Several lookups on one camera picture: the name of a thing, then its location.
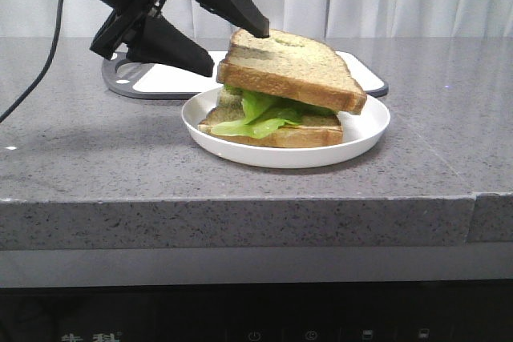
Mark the white round plate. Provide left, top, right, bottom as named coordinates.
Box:
left=181, top=89, right=390, bottom=169

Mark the green lettuce leaf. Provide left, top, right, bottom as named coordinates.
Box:
left=201, top=85, right=343, bottom=143

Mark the grey curtain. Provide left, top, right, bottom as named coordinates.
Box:
left=1, top=0, right=512, bottom=38

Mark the bread slice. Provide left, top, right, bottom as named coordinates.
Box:
left=197, top=87, right=345, bottom=149
left=216, top=29, right=367, bottom=115

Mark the black cable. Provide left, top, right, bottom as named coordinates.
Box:
left=0, top=0, right=73, bottom=123

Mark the black appliance control panel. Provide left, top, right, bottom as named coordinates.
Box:
left=1, top=280, right=512, bottom=341

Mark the white cutting board grey rim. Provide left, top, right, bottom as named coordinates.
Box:
left=101, top=51, right=389, bottom=100

